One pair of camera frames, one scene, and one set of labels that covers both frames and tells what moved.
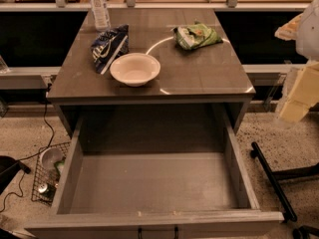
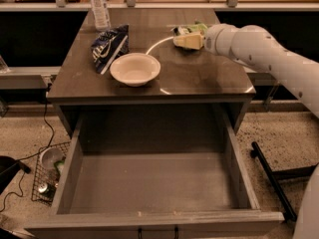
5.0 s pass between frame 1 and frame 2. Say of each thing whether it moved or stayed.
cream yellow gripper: moved
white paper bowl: stayed
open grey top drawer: stayed
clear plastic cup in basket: stayed
